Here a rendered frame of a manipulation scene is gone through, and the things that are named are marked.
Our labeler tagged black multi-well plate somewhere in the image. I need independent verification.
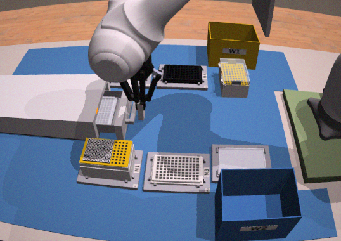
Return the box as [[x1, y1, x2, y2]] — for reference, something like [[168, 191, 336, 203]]
[[162, 65, 202, 84]]

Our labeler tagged dark blue open-top bin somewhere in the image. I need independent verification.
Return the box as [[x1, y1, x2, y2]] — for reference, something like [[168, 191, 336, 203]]
[[215, 167, 302, 241]]

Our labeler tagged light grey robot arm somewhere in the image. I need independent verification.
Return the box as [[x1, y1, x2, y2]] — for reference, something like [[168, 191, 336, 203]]
[[88, 0, 341, 141]]

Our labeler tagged olive-brown open-top bin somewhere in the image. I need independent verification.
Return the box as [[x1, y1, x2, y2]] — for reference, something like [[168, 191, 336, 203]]
[[207, 21, 260, 70]]

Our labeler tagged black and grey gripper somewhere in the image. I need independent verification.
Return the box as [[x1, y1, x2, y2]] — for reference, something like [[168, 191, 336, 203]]
[[120, 55, 162, 121]]

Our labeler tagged blue bench mat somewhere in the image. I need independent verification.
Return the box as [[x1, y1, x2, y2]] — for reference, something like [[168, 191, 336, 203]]
[[0, 44, 337, 241]]

